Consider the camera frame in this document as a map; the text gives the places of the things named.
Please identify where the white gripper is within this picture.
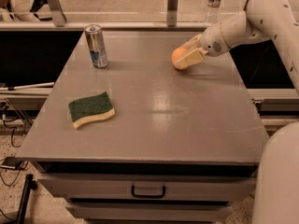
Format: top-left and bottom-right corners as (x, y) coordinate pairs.
(183, 22), (231, 67)

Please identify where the orange fruit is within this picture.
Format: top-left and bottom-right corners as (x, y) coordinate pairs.
(171, 48), (188, 70)

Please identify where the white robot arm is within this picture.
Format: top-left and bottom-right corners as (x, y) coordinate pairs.
(171, 0), (299, 224)

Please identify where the clear plastic water bottle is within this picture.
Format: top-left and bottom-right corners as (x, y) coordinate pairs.
(205, 0), (222, 25)

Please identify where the silver blue drink can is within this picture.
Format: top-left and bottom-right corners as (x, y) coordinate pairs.
(84, 24), (108, 69)

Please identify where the grey drawer cabinet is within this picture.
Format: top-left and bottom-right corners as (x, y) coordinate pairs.
(18, 32), (268, 224)

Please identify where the green yellow sponge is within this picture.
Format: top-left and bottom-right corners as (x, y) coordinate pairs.
(68, 92), (115, 129)

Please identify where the person in white shirt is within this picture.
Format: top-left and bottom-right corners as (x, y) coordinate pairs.
(0, 0), (49, 22)

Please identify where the white rod at left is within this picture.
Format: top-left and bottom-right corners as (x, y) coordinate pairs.
(0, 82), (55, 91)

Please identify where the black stand on floor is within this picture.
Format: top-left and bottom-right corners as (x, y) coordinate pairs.
(16, 174), (37, 224)

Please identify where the small device on floor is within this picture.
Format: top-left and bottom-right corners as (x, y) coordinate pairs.
(1, 157), (23, 170)

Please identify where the middle metal railing post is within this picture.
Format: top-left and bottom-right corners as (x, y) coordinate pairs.
(166, 0), (178, 27)

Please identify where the left metal railing post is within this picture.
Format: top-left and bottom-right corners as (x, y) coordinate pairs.
(47, 0), (66, 27)

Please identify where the black drawer handle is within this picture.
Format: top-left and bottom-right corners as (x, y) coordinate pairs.
(131, 185), (166, 199)

